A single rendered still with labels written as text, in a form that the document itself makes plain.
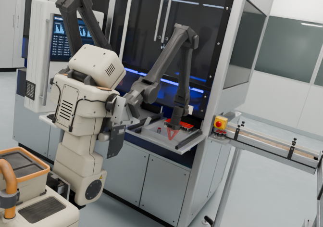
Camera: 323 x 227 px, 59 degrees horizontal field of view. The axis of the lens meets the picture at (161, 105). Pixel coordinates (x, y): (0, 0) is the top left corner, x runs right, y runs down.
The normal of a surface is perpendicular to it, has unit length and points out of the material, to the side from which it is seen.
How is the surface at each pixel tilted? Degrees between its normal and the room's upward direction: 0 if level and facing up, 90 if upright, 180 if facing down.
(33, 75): 90
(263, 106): 90
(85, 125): 90
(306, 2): 90
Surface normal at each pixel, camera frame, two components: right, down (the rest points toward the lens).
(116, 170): -0.48, 0.14
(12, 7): 0.86, 0.29
